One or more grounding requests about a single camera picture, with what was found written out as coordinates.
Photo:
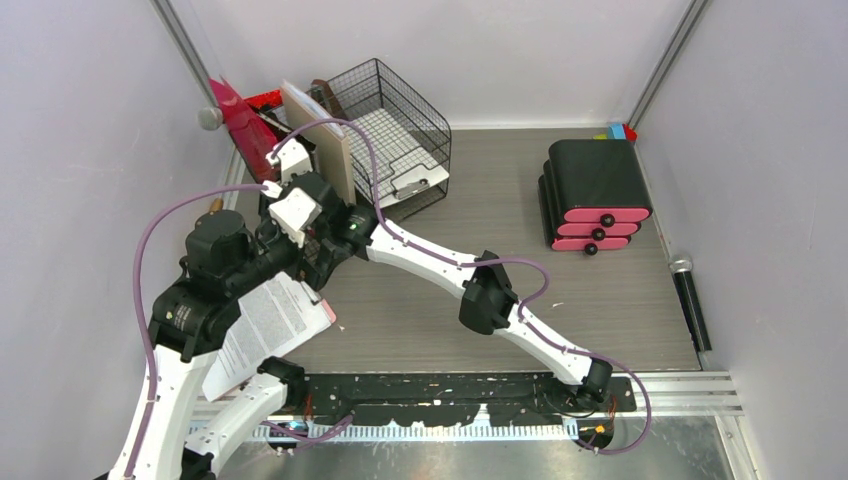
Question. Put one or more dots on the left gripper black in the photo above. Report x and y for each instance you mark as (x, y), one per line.
(329, 255)

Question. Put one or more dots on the pink clipboard with paper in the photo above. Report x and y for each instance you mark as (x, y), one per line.
(276, 318)

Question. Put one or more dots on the beige folder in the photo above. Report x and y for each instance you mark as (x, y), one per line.
(333, 151)

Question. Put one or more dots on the red notebook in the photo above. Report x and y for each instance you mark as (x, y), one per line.
(252, 136)

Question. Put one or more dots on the black pink drawer cabinet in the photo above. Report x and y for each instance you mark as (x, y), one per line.
(592, 195)

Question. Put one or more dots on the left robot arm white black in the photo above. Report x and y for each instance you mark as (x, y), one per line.
(188, 326)

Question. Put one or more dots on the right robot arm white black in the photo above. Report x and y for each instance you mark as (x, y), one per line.
(488, 304)

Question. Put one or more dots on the white grid clipboard in tray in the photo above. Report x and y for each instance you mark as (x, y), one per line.
(407, 162)

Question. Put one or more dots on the wooden stick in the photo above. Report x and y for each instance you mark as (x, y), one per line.
(216, 205)

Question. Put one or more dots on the red glitter microphone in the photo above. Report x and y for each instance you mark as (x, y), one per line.
(212, 118)

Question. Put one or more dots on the brown object behind organizer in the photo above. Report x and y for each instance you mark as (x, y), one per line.
(322, 93)

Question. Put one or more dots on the colourful toy blocks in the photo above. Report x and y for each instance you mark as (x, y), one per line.
(618, 131)

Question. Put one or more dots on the black microphone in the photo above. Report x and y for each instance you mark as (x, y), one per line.
(681, 269)

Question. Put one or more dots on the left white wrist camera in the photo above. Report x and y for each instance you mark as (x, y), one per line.
(294, 213)

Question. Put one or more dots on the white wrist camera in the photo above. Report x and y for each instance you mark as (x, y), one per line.
(290, 159)
(294, 213)

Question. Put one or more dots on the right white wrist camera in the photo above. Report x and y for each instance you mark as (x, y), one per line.
(290, 159)

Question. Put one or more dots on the black wire mesh organizer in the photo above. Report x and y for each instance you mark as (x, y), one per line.
(373, 85)

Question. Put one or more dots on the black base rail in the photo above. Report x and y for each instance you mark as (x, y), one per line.
(443, 400)

